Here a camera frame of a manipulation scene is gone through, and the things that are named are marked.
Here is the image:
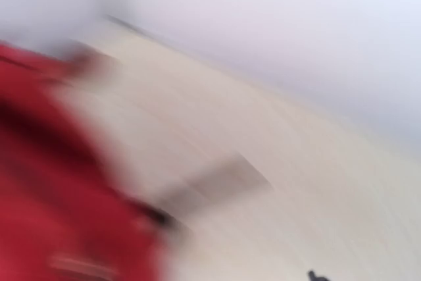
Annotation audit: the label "red backpack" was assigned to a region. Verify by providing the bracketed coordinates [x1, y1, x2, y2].
[1, 43, 168, 280]

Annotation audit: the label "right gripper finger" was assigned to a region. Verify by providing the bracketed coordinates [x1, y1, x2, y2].
[308, 270, 329, 281]

